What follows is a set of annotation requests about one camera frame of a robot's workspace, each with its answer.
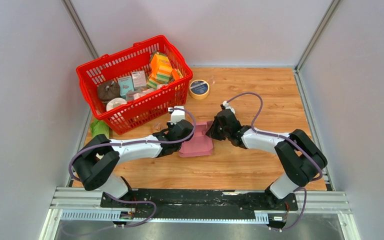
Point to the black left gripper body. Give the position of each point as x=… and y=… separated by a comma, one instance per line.
x=171, y=125

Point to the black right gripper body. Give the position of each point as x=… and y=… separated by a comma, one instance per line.
x=223, y=133

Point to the pink paper box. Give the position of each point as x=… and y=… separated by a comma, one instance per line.
x=200, y=144

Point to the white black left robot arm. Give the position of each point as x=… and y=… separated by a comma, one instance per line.
x=95, y=163

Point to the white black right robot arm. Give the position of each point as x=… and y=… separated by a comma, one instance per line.
x=301, y=159

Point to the grey pink small box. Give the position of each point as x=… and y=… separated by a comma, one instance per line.
x=139, y=79

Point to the teal small box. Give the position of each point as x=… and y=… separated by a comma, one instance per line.
x=126, y=85

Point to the clear plastic bag with snack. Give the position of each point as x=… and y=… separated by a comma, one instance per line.
x=157, y=127

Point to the yellow masking tape roll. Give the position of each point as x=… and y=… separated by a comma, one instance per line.
x=199, y=89

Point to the green yellow sponge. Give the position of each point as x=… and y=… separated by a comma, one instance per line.
x=151, y=82

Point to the red plastic shopping basket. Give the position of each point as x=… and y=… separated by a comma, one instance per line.
x=144, y=104

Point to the orange yellow sponge pack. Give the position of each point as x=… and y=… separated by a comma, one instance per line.
x=161, y=67

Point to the white tape roll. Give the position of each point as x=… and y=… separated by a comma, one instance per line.
x=114, y=103

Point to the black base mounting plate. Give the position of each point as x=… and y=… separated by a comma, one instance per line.
x=200, y=203

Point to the napa cabbage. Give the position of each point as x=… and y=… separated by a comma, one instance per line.
x=99, y=127

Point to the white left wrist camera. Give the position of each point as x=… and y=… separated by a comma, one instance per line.
x=176, y=114

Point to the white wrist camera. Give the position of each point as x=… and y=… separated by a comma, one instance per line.
x=176, y=114
x=226, y=106

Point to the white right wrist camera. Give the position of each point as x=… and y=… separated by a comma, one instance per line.
x=226, y=106

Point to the aluminium rail frame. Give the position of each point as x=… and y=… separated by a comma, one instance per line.
x=79, y=204

